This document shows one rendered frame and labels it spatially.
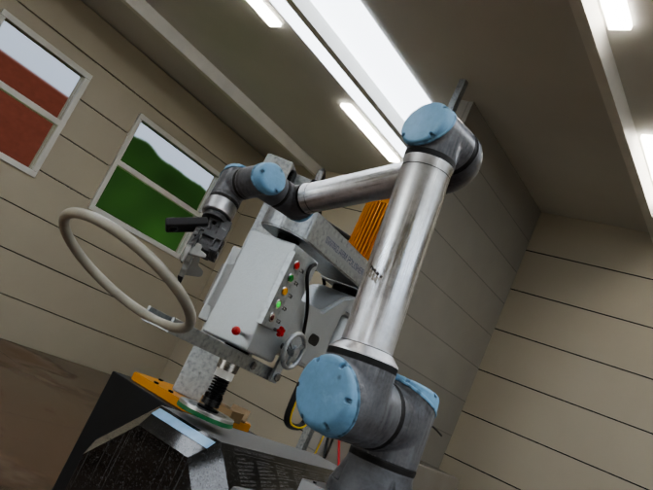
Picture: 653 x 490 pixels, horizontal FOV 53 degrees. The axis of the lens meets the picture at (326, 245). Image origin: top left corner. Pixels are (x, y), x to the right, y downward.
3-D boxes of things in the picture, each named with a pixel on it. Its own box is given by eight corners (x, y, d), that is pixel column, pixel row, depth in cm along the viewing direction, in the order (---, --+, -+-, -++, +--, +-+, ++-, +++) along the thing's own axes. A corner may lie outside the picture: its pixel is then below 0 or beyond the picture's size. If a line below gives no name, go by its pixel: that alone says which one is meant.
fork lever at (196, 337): (242, 367, 265) (248, 356, 266) (279, 386, 255) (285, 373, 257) (133, 315, 208) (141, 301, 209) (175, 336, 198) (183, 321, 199)
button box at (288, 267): (266, 328, 236) (299, 257, 242) (272, 330, 235) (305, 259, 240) (255, 322, 230) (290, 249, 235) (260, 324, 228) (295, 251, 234)
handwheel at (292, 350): (276, 366, 255) (292, 330, 258) (296, 374, 250) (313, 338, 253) (257, 357, 242) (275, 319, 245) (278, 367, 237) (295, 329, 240)
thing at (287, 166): (248, 175, 344) (260, 151, 347) (268, 191, 358) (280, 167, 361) (275, 181, 331) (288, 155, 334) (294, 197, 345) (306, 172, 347)
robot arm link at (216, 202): (209, 190, 183) (206, 206, 192) (201, 203, 181) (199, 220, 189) (238, 203, 184) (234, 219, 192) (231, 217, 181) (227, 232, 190)
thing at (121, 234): (106, 303, 217) (113, 297, 219) (214, 356, 192) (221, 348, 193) (27, 193, 183) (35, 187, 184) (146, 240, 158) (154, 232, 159)
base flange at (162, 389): (126, 376, 330) (131, 367, 331) (193, 399, 366) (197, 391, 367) (185, 412, 298) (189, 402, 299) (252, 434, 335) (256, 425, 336)
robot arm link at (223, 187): (241, 157, 187) (219, 163, 194) (223, 192, 181) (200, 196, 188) (261, 179, 193) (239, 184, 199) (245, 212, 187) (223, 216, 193)
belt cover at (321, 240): (341, 302, 326) (355, 272, 329) (385, 319, 313) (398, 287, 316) (242, 227, 245) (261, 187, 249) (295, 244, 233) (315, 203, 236)
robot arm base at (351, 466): (419, 521, 144) (434, 477, 146) (394, 523, 128) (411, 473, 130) (344, 485, 153) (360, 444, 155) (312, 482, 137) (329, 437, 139)
